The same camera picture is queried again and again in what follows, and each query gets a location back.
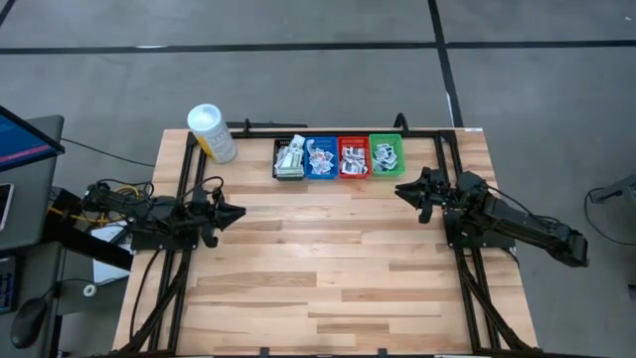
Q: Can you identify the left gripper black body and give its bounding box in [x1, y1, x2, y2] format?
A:
[191, 187, 224, 249]

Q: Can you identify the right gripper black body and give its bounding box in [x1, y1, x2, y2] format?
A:
[417, 166, 461, 225]

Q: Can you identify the green plastic basket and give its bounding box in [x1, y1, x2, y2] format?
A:
[369, 132, 406, 178]

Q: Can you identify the black plastic basket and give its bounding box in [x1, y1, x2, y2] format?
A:
[271, 137, 306, 181]

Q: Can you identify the red plastic basket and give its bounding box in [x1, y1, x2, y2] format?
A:
[337, 135, 373, 180]

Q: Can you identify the white wipes canister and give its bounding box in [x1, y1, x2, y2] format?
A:
[186, 102, 239, 165]

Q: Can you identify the blue plastic basket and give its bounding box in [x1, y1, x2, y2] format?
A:
[303, 136, 340, 180]

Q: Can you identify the white paper sheet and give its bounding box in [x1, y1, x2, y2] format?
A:
[90, 226, 134, 284]

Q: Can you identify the black stand bar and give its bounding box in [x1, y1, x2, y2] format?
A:
[47, 188, 135, 272]

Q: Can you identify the grey side desk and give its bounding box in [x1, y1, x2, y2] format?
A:
[0, 114, 66, 253]

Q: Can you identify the black monitor blue screen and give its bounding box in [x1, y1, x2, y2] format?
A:
[0, 104, 67, 173]

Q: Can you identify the white smartphone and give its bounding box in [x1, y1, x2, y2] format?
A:
[0, 182, 15, 233]

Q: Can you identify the black computer mouse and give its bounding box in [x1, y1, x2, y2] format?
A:
[9, 296, 50, 350]

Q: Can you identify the black keyboard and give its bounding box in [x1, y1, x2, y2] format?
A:
[0, 270, 16, 315]

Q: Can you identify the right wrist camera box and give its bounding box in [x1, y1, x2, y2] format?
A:
[420, 166, 444, 186]

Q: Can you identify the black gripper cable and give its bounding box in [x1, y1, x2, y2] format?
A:
[178, 175, 226, 200]
[489, 184, 562, 228]

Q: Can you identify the yellow cable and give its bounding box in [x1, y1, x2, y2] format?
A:
[48, 184, 141, 226]

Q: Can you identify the thin black monitor cable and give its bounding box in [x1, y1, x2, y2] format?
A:
[62, 136, 156, 168]

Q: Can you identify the thin black floor cable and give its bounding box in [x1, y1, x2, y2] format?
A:
[581, 187, 636, 248]

